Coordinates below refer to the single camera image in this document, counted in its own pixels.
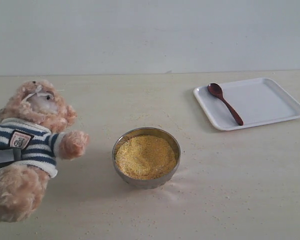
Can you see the steel bowl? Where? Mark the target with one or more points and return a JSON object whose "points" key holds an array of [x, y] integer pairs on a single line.
{"points": [[141, 131]]}

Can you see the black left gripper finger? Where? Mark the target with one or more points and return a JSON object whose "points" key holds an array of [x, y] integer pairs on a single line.
{"points": [[9, 156]]}

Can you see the teddy bear striped sweater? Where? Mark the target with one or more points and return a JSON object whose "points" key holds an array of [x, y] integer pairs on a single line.
{"points": [[36, 120]]}

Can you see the dark red wooden spoon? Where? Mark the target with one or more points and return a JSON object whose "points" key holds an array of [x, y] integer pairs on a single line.
{"points": [[215, 90]]}

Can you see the white rectangular tray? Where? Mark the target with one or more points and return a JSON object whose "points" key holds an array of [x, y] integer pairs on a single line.
{"points": [[258, 101]]}

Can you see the yellow millet grains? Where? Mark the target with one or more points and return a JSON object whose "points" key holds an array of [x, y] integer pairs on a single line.
{"points": [[145, 157]]}

